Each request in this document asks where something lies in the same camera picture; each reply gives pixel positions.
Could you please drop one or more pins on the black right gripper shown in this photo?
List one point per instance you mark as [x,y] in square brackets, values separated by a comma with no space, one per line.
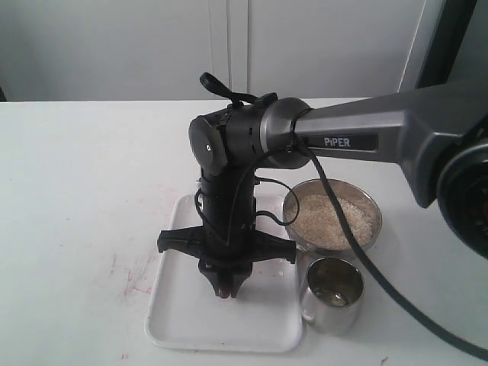
[226,244]

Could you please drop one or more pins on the white plastic tray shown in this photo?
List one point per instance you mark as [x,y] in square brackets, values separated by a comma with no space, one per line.
[184,312]

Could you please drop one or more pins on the white cabinet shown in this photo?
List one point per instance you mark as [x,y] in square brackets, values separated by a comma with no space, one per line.
[156,50]

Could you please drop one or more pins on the steel mug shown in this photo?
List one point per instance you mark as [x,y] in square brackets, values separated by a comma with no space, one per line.
[331,295]

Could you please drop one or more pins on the steel bowl of rice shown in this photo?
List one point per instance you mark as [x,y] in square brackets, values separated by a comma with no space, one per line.
[313,222]

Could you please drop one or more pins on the brown wooden spoon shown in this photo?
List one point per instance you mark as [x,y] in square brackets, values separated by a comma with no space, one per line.
[224,289]

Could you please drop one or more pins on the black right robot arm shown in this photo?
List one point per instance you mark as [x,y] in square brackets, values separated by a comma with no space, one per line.
[437,135]

